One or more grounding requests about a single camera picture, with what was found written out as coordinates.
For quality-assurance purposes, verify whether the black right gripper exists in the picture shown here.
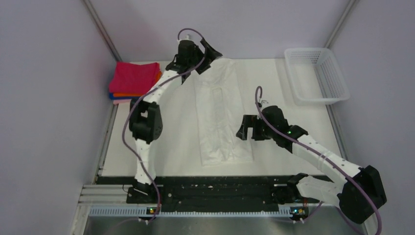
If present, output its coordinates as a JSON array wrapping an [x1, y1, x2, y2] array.
[[236, 114, 276, 141]]

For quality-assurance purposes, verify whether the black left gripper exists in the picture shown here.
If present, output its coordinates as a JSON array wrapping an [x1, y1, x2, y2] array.
[[188, 39, 222, 74]]

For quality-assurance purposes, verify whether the white t shirt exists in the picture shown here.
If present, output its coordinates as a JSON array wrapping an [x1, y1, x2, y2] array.
[[194, 58, 254, 166]]

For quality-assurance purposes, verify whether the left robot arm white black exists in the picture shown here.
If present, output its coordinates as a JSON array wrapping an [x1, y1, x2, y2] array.
[[122, 39, 223, 204]]

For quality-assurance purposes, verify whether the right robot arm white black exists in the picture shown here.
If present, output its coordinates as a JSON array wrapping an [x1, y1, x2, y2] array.
[[236, 106, 387, 224]]

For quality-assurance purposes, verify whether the folded orange t shirt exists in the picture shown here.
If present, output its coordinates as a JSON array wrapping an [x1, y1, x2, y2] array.
[[113, 70, 163, 98]]

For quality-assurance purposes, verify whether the white plastic basket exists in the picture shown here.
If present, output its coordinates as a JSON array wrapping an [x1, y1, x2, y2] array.
[[284, 47, 350, 105]]

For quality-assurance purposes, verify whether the folded crimson t shirt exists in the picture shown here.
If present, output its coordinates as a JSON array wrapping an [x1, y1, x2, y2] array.
[[108, 62, 161, 94]]

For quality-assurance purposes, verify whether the folded pink t shirt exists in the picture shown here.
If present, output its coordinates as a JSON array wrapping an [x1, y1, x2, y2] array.
[[113, 99, 131, 105]]

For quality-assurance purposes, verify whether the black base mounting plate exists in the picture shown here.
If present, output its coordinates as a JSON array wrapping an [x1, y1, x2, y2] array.
[[124, 175, 320, 214]]

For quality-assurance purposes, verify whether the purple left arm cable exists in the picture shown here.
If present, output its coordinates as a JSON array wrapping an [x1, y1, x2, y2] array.
[[121, 27, 208, 224]]

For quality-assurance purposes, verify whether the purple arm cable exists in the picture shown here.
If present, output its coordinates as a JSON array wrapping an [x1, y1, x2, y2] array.
[[254, 86, 383, 235], [121, 27, 208, 224]]

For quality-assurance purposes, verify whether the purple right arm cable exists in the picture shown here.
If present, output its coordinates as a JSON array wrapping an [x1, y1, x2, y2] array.
[[254, 86, 383, 235]]

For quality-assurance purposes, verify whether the aluminium extrusion rail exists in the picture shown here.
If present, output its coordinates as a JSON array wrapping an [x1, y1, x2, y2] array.
[[78, 185, 128, 206]]

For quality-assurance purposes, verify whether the white slotted cable duct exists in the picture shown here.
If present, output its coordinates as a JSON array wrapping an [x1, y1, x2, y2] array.
[[89, 206, 299, 218]]

